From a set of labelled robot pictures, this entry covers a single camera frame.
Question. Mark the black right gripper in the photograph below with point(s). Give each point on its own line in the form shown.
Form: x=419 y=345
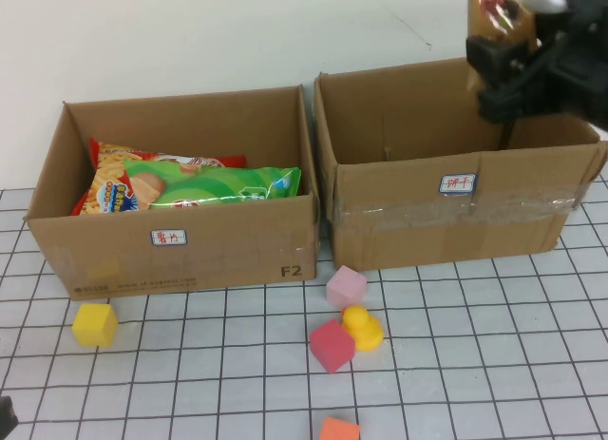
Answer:
x=570 y=74

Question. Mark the cardboard box with F2 print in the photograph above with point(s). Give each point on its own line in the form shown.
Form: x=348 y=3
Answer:
x=214 y=254

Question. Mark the white grid tablecloth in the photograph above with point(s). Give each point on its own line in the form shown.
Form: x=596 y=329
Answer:
x=475 y=364

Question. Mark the yellow rubber duck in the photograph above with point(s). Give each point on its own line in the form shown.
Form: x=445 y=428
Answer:
x=363 y=333

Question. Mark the red shrimp chips bag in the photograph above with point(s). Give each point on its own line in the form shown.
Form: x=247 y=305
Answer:
x=109 y=183

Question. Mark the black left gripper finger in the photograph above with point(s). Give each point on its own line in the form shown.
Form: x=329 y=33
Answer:
x=7 y=411

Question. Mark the yellow foam cube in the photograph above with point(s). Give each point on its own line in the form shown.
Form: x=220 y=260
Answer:
x=95 y=326

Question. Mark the dark pink foam cube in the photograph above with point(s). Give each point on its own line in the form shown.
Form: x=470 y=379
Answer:
x=332 y=347

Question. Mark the cardboard box with clear tape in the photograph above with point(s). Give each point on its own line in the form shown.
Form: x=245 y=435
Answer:
x=427 y=231

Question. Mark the green Lay's chips bag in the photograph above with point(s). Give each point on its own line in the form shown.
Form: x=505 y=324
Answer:
x=214 y=188

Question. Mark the light pink foam cube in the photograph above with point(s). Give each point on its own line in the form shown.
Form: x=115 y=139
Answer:
x=346 y=288

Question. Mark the orange foam cube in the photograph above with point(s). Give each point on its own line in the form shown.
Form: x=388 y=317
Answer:
x=338 y=430

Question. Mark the brown biscuit packet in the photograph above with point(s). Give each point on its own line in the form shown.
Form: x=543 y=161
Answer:
x=499 y=22

